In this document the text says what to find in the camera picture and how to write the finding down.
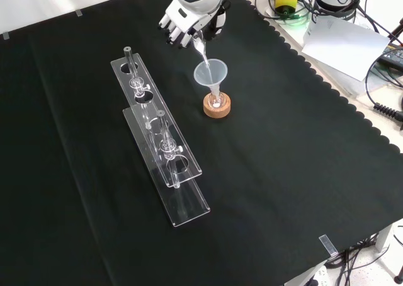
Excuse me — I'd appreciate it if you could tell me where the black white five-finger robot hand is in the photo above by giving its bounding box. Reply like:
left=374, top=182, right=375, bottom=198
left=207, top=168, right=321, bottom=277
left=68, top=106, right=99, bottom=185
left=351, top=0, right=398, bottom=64
left=158, top=0, right=227, bottom=49

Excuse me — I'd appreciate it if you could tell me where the translucent plastic funnel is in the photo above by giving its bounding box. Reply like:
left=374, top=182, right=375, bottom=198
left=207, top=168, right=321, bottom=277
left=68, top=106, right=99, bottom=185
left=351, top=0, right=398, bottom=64
left=193, top=58, right=230, bottom=93

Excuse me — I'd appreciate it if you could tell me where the small glass round-bottom flask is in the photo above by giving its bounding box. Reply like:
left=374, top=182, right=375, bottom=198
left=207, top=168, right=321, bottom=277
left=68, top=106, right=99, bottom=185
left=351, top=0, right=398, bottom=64
left=208, top=89, right=227, bottom=109

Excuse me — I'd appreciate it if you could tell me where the clear acrylic funnel stand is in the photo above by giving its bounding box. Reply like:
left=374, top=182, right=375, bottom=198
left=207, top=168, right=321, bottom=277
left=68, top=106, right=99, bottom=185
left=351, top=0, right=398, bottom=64
left=110, top=45, right=212, bottom=229

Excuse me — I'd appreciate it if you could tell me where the yellow stop button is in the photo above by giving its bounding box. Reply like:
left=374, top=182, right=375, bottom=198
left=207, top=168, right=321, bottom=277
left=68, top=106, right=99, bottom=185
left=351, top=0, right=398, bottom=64
left=274, top=0, right=298, bottom=16

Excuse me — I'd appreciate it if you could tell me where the white paper sheet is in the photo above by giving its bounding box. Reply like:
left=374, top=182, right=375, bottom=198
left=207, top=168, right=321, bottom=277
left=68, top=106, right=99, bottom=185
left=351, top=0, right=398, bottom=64
left=301, top=16, right=392, bottom=83

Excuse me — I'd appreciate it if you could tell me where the black bench cloth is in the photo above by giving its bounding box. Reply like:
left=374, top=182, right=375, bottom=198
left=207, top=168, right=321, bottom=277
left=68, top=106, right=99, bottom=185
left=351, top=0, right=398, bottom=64
left=0, top=0, right=403, bottom=286

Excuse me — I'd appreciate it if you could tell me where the black box with yellow label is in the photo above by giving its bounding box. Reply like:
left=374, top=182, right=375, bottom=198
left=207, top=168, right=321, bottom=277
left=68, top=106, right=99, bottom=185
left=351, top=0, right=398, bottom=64
left=377, top=44, right=403, bottom=69

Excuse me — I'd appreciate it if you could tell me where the brown cork ring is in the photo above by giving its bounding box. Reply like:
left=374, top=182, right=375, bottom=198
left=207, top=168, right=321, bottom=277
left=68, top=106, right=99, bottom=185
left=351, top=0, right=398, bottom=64
left=203, top=93, right=233, bottom=119

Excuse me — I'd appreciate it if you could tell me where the black coiled cable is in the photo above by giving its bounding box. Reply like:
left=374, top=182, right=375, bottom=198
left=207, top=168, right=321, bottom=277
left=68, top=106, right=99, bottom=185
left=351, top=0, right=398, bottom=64
left=364, top=55, right=403, bottom=122

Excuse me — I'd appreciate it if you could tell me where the black floor cable bundle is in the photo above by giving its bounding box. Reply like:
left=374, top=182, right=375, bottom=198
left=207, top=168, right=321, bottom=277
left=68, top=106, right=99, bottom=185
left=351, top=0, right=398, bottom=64
left=326, top=225, right=403, bottom=286

